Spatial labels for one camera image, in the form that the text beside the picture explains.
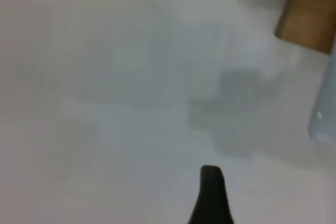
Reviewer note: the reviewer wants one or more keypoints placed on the arched wooden block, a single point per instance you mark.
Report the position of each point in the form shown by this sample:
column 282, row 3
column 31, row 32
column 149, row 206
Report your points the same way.
column 305, row 16

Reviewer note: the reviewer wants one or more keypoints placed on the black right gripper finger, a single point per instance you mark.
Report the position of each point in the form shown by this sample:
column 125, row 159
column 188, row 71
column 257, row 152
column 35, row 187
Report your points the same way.
column 211, row 200

